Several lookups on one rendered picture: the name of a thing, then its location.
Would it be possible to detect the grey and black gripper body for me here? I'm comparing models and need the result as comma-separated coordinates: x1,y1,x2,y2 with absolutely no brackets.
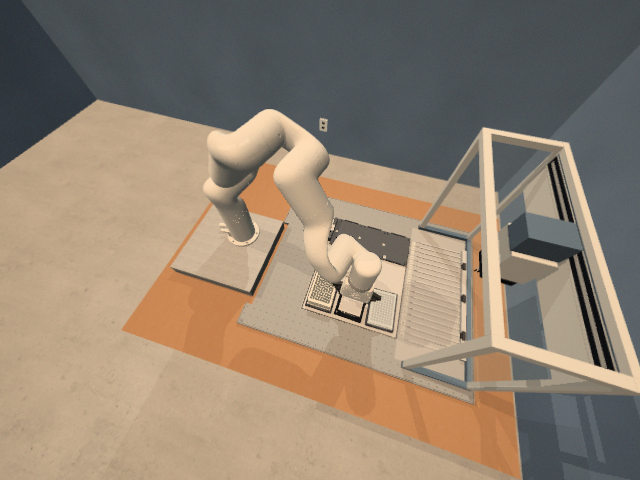
340,277,375,303

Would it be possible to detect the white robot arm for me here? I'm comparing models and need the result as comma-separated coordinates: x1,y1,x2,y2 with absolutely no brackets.
203,109,382,293

